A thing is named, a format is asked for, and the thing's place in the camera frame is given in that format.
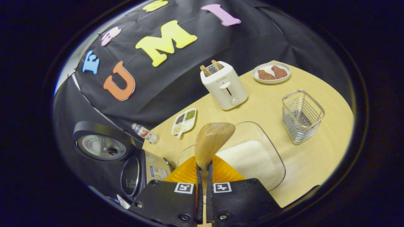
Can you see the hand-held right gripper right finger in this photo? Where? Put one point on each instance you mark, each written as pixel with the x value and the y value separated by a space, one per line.
pixel 243 205

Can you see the white divided bean tray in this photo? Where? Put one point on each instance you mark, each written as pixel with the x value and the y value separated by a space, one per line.
pixel 186 126

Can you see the toast slice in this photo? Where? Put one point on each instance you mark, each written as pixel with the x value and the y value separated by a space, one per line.
pixel 217 64
pixel 205 71

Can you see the white toaster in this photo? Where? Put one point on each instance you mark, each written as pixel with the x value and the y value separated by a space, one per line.
pixel 227 94

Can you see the white round plate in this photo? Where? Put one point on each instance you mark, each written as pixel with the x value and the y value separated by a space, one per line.
pixel 268 81

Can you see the white paper scrap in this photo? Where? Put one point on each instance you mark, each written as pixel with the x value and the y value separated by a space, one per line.
pixel 123 202

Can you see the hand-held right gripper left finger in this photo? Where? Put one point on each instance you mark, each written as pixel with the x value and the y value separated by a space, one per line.
pixel 167 205

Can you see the small clear bottle red label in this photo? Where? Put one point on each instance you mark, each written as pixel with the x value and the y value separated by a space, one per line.
pixel 145 133

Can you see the brown meat piece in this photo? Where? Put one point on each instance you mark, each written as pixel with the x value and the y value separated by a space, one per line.
pixel 266 75
pixel 279 72

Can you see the dark grey rice cooker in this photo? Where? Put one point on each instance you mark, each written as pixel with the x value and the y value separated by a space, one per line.
pixel 101 146

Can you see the wooden spoon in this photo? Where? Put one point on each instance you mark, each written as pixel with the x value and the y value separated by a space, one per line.
pixel 211 142

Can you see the clear glass dish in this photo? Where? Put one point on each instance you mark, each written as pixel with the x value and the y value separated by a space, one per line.
pixel 252 130

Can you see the black backdrop cloth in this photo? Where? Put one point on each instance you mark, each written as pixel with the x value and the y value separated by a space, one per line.
pixel 176 78

